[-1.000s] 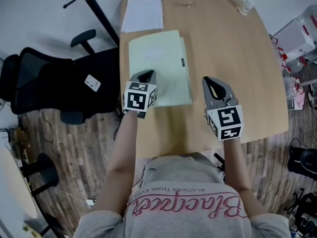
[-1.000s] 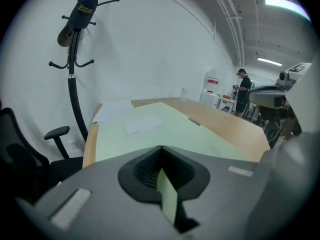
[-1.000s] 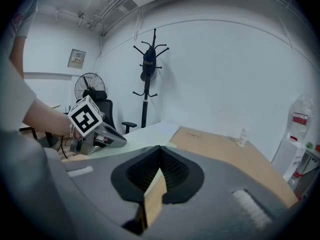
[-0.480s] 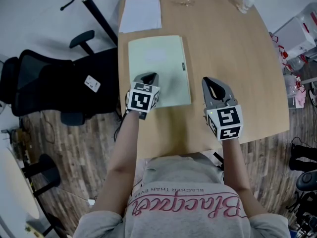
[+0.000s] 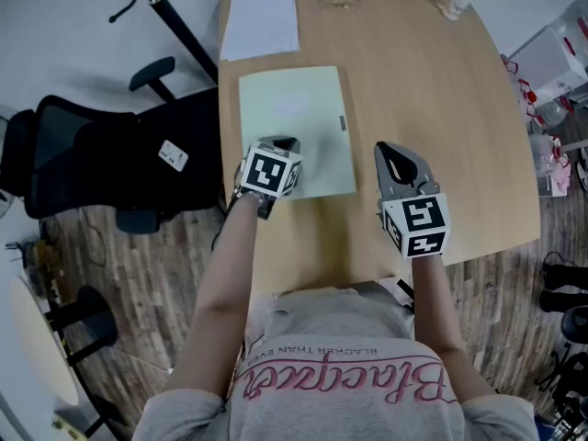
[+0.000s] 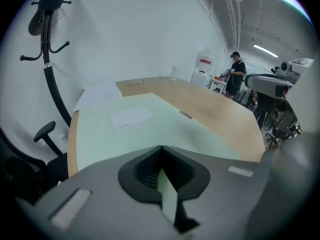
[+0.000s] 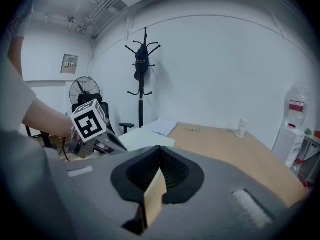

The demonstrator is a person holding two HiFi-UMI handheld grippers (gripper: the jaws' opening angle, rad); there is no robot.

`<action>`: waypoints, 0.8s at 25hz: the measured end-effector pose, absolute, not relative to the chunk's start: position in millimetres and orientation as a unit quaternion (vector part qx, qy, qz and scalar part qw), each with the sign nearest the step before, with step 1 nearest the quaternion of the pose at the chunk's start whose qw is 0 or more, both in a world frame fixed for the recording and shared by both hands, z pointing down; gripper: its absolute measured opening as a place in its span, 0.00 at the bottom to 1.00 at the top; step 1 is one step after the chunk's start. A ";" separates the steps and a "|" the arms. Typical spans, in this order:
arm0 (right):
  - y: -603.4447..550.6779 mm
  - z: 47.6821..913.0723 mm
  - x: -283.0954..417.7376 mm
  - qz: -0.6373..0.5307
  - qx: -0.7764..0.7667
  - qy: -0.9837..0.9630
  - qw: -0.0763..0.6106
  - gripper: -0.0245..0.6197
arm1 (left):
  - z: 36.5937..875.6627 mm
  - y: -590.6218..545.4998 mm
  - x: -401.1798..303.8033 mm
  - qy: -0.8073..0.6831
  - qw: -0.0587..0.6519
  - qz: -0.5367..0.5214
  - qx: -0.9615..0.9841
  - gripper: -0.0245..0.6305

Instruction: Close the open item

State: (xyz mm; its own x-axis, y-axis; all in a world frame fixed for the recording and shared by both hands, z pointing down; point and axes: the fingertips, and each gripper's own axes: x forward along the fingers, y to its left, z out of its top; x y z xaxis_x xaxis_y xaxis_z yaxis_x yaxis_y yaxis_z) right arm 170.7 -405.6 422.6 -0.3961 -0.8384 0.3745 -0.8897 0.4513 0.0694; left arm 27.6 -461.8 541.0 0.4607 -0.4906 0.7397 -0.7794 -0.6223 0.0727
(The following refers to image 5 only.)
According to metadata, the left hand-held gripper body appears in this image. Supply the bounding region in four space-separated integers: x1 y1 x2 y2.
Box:
240 141 304 221

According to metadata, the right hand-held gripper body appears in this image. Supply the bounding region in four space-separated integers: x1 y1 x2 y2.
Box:
377 181 450 260

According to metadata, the light green folder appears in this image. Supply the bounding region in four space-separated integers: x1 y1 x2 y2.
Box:
238 64 358 202

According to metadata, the person's left forearm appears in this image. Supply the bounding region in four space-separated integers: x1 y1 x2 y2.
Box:
191 190 266 323

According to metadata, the person's right forearm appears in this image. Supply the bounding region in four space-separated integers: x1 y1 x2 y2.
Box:
410 254 468 354

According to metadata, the black folding stand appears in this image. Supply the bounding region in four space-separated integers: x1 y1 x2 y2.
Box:
396 278 415 314

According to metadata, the white card with marks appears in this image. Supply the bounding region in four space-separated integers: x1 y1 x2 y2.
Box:
157 139 190 173

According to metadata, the white paper sheet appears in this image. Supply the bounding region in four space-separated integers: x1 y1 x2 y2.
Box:
220 0 301 62

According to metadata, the white box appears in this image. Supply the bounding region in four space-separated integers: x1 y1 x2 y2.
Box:
534 174 569 198

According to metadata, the pink cloth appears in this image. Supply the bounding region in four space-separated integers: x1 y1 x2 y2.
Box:
543 153 573 197

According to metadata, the black coat rack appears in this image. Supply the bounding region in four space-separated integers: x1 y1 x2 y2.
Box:
107 0 220 85

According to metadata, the black office chair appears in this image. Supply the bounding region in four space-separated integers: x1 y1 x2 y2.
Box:
0 55 227 236

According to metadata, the black floor stand base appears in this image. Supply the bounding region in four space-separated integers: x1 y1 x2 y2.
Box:
538 252 588 345

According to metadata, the white water dispenser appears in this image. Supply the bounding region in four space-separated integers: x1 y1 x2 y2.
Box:
507 25 588 104

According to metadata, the clear plastic wrapper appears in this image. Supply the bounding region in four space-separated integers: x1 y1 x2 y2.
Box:
435 0 474 20

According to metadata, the grey shirt with pink print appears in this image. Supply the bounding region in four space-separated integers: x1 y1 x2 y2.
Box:
132 281 538 441

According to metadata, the large clear water bottle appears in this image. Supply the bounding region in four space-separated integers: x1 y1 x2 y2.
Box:
557 0 588 60

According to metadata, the black stool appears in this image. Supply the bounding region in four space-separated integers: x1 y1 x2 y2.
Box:
44 284 119 363

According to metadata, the round light wooden table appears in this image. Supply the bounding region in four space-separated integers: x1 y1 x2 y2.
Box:
8 275 81 408

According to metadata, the black metal cart frame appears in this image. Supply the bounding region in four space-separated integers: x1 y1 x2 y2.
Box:
534 350 588 441

